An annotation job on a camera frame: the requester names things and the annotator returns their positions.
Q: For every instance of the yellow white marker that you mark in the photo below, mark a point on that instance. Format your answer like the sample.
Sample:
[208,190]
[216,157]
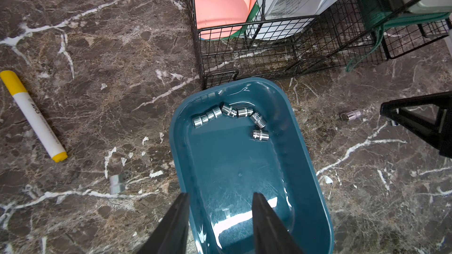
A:
[34,116]

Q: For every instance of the teal plastic storage box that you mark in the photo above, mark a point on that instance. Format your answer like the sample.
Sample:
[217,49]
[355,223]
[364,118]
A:
[221,166]

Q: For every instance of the chrome socket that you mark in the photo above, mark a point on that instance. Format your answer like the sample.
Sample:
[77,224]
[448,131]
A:
[259,120]
[199,121]
[228,110]
[260,135]
[116,184]
[244,112]
[351,115]
[214,113]

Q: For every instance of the chrome socket in box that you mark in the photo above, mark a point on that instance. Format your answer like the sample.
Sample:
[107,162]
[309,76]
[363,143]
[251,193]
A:
[259,120]
[260,135]
[214,113]
[228,110]
[199,121]
[244,112]

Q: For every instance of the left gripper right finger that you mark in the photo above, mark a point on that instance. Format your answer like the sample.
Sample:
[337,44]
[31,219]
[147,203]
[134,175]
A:
[270,235]

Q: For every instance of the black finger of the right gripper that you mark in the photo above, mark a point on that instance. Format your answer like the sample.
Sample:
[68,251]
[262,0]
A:
[438,132]

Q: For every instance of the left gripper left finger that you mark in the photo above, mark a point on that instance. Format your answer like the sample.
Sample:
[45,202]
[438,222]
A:
[170,236]

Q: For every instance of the black wire mesh organizer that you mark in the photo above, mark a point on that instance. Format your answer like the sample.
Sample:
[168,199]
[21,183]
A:
[330,40]

